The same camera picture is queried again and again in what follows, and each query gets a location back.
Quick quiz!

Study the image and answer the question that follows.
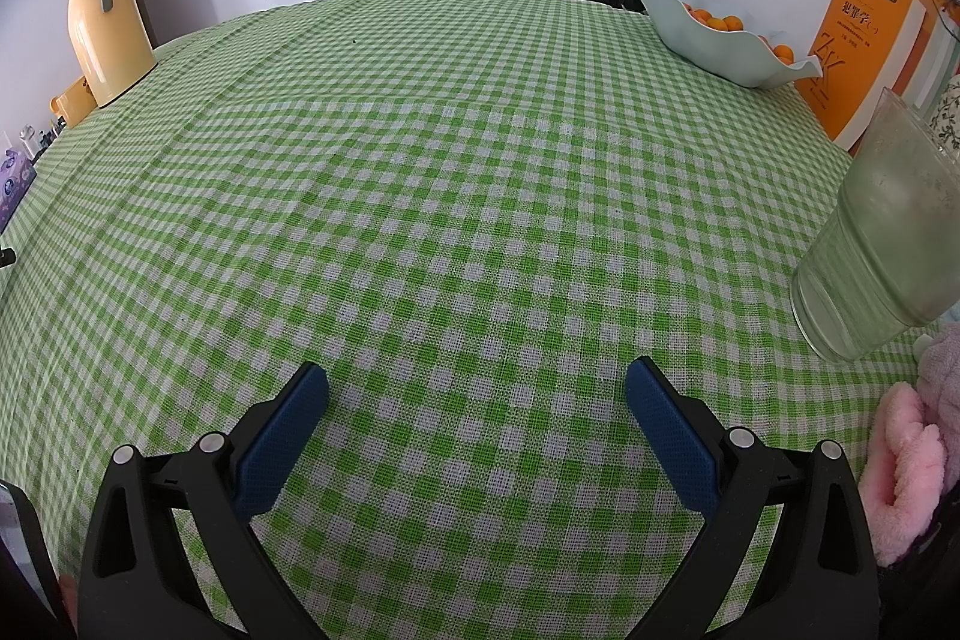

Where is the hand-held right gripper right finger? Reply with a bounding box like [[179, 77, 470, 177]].
[[625, 355, 880, 640]]

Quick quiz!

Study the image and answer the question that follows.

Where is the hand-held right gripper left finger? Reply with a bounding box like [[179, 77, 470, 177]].
[[76, 361, 329, 640]]

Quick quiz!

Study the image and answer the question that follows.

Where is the person's right forearm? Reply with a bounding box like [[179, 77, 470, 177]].
[[857, 382, 947, 567]]

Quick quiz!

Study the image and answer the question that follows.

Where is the person's left hand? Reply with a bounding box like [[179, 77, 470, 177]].
[[58, 576, 79, 640]]

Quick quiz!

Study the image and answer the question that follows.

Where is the purple tissue pack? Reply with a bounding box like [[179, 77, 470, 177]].
[[0, 147, 38, 234]]

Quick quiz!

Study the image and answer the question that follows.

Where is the yellow ceramic cup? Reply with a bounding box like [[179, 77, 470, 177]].
[[49, 74, 100, 130]]

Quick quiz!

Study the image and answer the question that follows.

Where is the yellow thermos jug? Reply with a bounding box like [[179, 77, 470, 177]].
[[66, 0, 160, 109]]

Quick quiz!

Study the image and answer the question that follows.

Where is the clear glass cup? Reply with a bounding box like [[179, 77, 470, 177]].
[[790, 86, 960, 365]]

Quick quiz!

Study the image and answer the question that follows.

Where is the grey pink fluffy cloth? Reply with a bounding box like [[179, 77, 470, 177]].
[[916, 323, 960, 402]]

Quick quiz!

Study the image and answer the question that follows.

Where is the black smartphone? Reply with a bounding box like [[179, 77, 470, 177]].
[[0, 479, 65, 640]]

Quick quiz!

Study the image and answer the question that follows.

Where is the green checked tablecloth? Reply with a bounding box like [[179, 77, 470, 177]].
[[0, 0, 947, 640]]

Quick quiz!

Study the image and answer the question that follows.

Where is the pale green fruit bowl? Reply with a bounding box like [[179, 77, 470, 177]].
[[625, 0, 826, 91]]

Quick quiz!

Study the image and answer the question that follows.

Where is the orange textbook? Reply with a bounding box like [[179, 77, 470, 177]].
[[881, 0, 955, 112], [793, 0, 931, 155]]

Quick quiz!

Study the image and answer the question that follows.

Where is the pile of oranges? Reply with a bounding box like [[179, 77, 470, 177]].
[[686, 6, 796, 65]]

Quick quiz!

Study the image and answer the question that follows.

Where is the floral print ceramic jar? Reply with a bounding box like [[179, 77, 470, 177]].
[[928, 72, 960, 155]]

